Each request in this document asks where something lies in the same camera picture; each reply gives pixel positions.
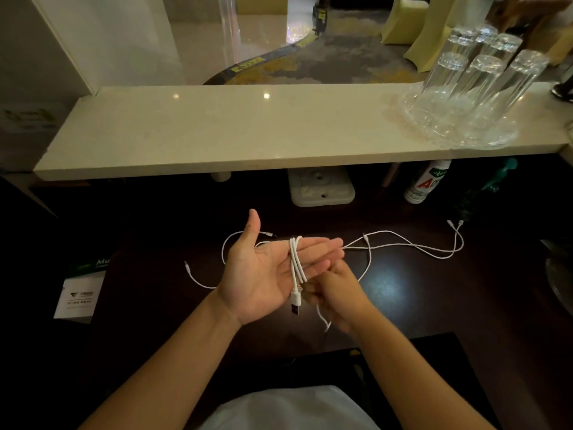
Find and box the person's right hand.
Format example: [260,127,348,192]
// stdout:
[300,262,380,335]

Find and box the person's left hand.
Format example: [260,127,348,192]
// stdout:
[214,208,346,327]

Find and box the white charging cable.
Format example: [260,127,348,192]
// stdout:
[221,219,465,267]
[183,219,465,291]
[288,235,372,334]

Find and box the person's right forearm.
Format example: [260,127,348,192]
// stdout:
[347,308,495,430]

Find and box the person's left forearm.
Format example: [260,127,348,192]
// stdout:
[78,290,245,430]

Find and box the person's white shirt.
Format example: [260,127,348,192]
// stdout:
[199,385,381,430]

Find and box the white socket box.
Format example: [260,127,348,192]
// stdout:
[287,167,357,208]

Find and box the light wooden stick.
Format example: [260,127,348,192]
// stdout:
[381,162,402,189]

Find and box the white bottle red green label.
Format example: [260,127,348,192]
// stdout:
[403,159,452,205]

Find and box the cream stone counter ledge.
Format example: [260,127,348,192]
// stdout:
[33,81,573,182]

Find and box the white and green paper box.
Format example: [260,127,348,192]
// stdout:
[53,257,110,325]

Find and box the teal plastic bottle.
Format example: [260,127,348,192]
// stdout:
[461,157,519,220]

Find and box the round metal dish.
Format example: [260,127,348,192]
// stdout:
[544,239,573,317]

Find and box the clear glass tray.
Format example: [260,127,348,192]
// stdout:
[399,82,520,149]

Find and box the group of upturned clear glasses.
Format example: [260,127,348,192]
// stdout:
[420,24,550,130]

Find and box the yellow covered chair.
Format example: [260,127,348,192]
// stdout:
[404,0,462,73]
[381,0,430,45]

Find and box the clear sign stand black base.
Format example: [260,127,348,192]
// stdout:
[551,62,573,103]

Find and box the black post with yellow label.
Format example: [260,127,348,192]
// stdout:
[312,0,330,37]

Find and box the pale wall sticker green print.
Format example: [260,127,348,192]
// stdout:
[0,107,59,135]

